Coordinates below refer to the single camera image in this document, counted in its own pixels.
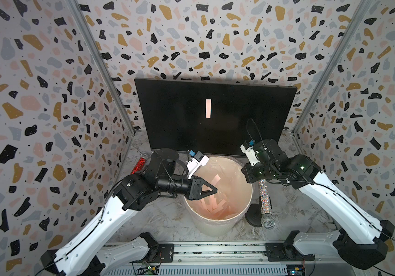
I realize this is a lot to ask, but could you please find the left green circuit board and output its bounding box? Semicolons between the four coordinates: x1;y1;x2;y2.
133;262;160;276

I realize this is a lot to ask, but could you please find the black round microphone stand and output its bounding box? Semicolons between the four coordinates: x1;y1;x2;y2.
245;204;262;228

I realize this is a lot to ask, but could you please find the right green circuit board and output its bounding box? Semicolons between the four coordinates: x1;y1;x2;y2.
287;264;306;276

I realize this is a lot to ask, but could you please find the silver glitter microphone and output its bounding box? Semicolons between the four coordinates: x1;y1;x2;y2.
258;179;276;230

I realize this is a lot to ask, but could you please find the pink sticky note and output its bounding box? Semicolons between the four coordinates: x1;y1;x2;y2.
210;174;220;186
205;99;212;118

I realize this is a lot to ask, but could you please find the black flat monitor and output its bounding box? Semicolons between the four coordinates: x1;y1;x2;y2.
135;78;297;156

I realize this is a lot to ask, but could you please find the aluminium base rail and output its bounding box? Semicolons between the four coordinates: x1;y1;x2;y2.
108;241;371;276

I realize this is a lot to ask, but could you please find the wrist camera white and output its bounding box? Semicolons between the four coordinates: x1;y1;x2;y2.
240;140;264;167
187;150;209;179

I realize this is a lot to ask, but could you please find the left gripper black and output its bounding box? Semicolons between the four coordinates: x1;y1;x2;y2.
158;175;220;202

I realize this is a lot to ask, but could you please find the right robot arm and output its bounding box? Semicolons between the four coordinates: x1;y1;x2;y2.
240;139;395;270

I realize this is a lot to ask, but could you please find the green circuit board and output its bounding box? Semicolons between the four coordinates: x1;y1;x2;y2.
133;262;160;276
287;264;306;276

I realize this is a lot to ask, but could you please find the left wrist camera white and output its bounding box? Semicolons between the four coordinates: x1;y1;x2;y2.
187;150;209;179

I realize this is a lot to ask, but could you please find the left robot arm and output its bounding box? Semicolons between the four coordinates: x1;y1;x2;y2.
40;148;218;276

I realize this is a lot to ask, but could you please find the discarded pink notes pile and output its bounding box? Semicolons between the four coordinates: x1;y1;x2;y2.
198;195;234;220

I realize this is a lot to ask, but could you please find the cream waste bin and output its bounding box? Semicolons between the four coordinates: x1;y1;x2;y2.
182;156;253;238

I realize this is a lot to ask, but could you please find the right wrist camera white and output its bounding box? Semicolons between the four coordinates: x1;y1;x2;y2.
240;140;264;167

